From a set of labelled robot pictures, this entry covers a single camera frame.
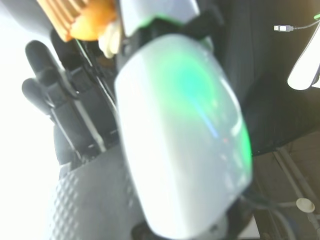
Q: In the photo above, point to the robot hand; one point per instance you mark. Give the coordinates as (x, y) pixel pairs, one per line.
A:
(175, 125)

